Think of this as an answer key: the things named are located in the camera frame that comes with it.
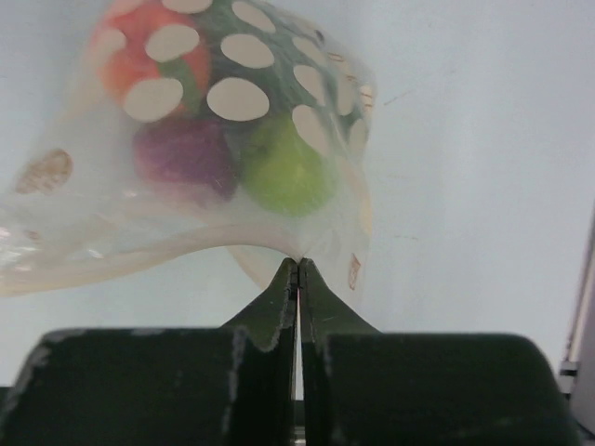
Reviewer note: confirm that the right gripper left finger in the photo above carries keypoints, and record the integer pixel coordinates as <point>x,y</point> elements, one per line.
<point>231,385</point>

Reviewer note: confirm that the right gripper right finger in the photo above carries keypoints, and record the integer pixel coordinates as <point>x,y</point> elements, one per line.
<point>366,387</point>

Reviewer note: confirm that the polka dot zip bag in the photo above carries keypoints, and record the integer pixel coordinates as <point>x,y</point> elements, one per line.
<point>78,213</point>

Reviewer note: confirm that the red orange fake fruit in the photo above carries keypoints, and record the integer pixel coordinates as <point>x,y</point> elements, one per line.
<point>151,59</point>

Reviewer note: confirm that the green fake fruit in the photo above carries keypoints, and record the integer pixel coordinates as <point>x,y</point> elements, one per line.
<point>282,173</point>

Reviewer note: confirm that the purple fake fruit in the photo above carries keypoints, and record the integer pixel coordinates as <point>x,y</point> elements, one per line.
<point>187,156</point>

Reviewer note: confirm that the right aluminium frame post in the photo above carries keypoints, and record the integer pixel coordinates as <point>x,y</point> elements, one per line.
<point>576,376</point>

